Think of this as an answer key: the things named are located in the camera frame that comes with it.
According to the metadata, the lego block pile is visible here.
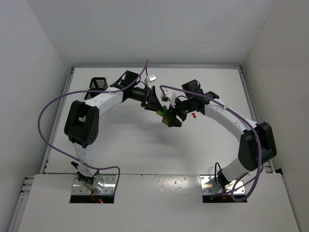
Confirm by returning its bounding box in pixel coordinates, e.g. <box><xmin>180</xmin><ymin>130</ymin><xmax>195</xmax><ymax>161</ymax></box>
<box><xmin>156</xmin><ymin>105</ymin><xmax>171</xmax><ymax>127</ymax></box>

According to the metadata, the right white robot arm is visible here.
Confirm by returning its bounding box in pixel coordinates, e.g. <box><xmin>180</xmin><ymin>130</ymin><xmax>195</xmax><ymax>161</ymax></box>
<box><xmin>160</xmin><ymin>80</ymin><xmax>277</xmax><ymax>189</ymax></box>

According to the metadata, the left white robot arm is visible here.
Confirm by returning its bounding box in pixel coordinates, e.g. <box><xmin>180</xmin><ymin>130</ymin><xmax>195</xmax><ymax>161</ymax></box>
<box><xmin>64</xmin><ymin>71</ymin><xmax>163</xmax><ymax>190</ymax></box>

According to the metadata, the black slotted container far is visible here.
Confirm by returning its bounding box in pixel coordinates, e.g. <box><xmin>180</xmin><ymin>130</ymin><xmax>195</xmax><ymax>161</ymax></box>
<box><xmin>89</xmin><ymin>77</ymin><xmax>108</xmax><ymax>91</ymax></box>

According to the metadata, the white front cover panel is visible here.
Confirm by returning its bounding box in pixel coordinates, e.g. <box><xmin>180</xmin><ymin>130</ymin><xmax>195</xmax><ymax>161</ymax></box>
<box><xmin>19</xmin><ymin>174</ymin><xmax>298</xmax><ymax>232</ymax></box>

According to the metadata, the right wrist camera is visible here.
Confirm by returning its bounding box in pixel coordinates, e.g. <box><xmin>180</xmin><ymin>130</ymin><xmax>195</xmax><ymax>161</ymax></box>
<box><xmin>161</xmin><ymin>89</ymin><xmax>176</xmax><ymax>108</ymax></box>

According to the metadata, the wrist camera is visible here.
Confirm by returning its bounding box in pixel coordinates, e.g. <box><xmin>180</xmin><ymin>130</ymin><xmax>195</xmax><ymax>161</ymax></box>
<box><xmin>144</xmin><ymin>74</ymin><xmax>157</xmax><ymax>88</ymax></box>
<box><xmin>161</xmin><ymin>89</ymin><xmax>176</xmax><ymax>108</ymax></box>

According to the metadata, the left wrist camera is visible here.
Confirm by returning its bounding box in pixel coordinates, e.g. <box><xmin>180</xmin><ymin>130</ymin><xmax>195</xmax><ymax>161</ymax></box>
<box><xmin>144</xmin><ymin>74</ymin><xmax>157</xmax><ymax>88</ymax></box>

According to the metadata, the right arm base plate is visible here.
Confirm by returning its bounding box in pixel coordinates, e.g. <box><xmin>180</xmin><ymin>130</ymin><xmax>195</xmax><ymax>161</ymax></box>
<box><xmin>200</xmin><ymin>175</ymin><xmax>246</xmax><ymax>196</ymax></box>

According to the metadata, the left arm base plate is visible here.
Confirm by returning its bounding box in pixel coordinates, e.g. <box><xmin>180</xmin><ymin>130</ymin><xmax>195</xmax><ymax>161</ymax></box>
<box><xmin>71</xmin><ymin>174</ymin><xmax>117</xmax><ymax>196</ymax></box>

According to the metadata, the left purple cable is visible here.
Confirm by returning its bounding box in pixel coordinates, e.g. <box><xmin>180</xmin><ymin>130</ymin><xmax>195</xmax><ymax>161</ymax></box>
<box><xmin>38</xmin><ymin>59</ymin><xmax>149</xmax><ymax>189</ymax></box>

